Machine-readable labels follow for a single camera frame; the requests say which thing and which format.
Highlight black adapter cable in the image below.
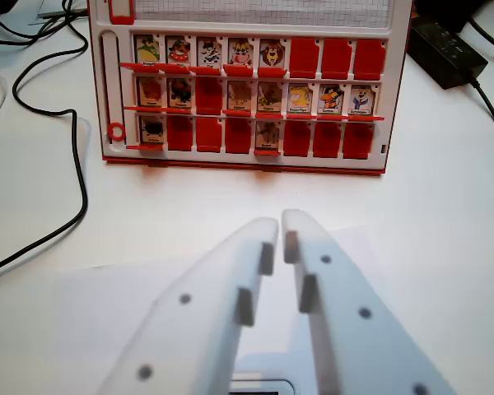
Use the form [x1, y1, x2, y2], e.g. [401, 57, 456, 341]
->
[470, 77, 494, 147]

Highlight red and white game board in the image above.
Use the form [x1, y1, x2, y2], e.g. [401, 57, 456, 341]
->
[88, 0, 415, 179]

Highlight grey flat plate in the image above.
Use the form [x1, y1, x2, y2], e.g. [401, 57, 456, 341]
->
[27, 5, 88, 26]

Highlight long black looping cable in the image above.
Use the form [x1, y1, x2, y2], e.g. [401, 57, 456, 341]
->
[0, 0, 90, 286]

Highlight black power adapter box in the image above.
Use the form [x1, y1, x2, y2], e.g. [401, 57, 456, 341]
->
[407, 14, 489, 90]

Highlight black cable with plug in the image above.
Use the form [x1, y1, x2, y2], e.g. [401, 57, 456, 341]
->
[467, 16, 494, 63]

